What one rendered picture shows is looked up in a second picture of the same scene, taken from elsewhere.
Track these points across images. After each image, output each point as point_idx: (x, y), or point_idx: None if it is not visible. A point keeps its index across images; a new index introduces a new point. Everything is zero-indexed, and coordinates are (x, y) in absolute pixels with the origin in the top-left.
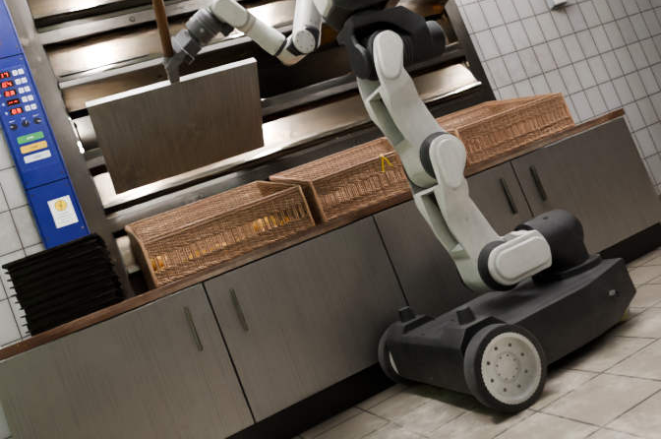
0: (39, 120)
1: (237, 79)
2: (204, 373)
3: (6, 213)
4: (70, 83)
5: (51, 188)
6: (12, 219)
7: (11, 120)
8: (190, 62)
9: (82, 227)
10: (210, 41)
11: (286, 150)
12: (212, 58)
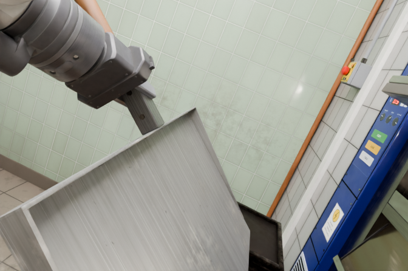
0: (396, 123)
1: (87, 224)
2: None
3: (336, 185)
4: (391, 87)
5: (346, 195)
6: (333, 194)
7: (387, 109)
8: (87, 104)
9: (323, 250)
10: (50, 75)
11: None
12: None
